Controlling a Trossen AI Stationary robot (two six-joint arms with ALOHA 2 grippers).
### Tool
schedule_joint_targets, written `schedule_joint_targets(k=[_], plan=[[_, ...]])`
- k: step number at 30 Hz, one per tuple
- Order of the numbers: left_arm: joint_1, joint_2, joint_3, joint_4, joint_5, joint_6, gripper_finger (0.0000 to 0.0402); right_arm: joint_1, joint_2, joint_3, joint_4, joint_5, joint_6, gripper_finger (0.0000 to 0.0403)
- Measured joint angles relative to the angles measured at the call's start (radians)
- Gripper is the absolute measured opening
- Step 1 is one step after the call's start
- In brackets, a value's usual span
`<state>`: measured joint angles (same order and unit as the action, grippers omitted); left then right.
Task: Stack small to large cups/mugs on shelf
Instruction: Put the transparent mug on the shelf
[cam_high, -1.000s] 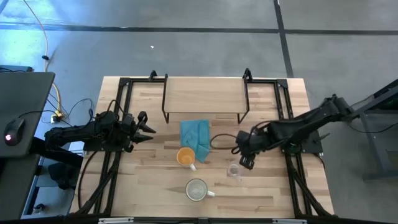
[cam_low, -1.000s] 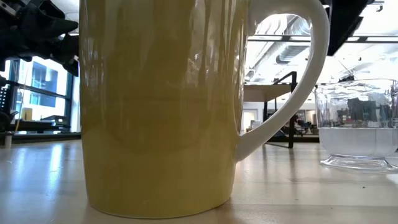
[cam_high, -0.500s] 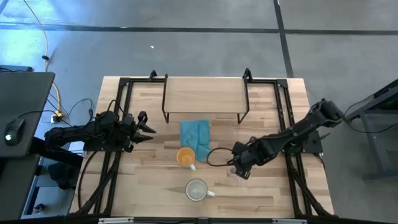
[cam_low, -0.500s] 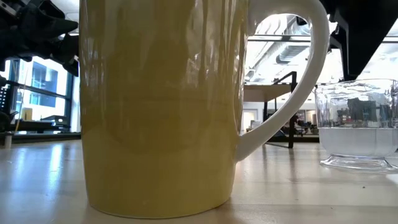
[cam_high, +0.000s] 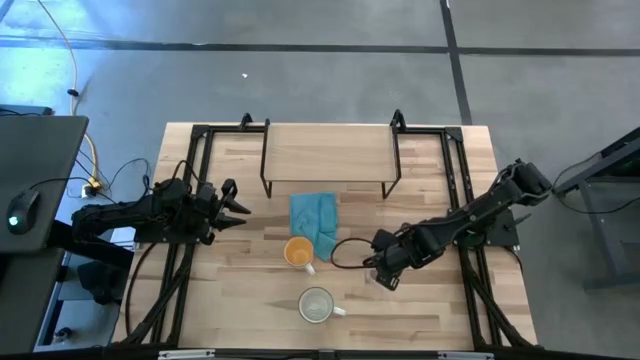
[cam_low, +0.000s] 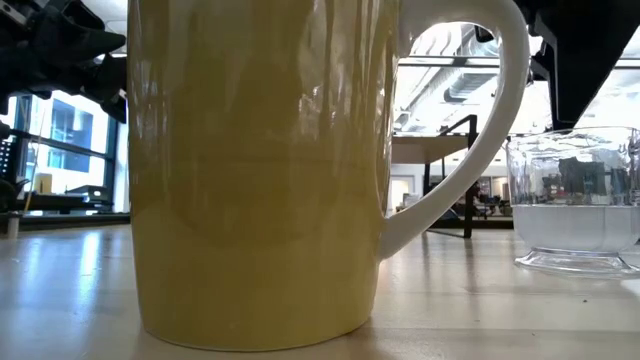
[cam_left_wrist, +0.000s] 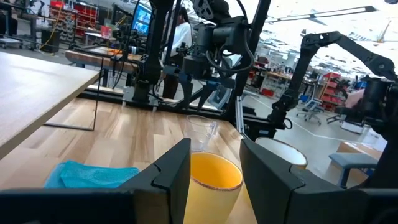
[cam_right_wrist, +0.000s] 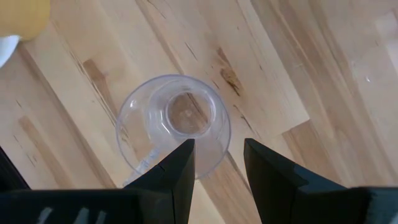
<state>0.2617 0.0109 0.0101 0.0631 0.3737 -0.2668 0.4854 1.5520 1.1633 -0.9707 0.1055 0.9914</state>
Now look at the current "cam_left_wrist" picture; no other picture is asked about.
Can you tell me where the red parts bin rack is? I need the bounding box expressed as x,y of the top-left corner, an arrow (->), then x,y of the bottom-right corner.
48,0 -> 100,41

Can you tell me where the wooden workbench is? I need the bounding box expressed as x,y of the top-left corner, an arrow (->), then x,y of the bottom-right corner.
64,46 -> 144,75

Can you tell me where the blue office chair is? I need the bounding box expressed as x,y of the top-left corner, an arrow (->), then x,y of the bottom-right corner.
295,83 -> 326,126

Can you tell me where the blue microfibre cloth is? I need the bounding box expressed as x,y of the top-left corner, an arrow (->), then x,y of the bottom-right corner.
43,160 -> 141,189

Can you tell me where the computer monitor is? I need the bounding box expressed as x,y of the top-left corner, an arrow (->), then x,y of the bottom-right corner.
130,2 -> 153,37

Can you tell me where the person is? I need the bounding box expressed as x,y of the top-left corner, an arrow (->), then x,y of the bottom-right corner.
161,6 -> 193,100

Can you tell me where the ceiling light strip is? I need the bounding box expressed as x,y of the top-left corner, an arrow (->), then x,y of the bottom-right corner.
264,5 -> 379,24

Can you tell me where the red storage shelving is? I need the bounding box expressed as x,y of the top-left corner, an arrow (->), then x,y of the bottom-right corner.
318,72 -> 343,112

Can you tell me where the yellow cable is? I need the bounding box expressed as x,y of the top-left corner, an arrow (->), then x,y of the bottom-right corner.
39,2 -> 65,50

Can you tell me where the grey metal stand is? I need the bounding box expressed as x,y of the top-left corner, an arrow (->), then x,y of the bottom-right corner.
328,152 -> 379,189

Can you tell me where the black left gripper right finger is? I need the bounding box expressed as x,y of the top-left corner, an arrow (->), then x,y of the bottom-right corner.
239,139 -> 368,224

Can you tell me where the black metal rig frame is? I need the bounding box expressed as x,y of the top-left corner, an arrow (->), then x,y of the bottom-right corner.
77,0 -> 280,139

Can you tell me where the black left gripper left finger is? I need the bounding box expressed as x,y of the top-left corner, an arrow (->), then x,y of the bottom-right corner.
118,138 -> 192,224

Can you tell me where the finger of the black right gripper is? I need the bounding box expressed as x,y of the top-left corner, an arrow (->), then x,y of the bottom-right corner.
197,84 -> 216,112
178,74 -> 195,110

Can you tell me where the yellow mug orange interior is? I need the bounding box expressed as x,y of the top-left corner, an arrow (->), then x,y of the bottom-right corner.
183,151 -> 244,224

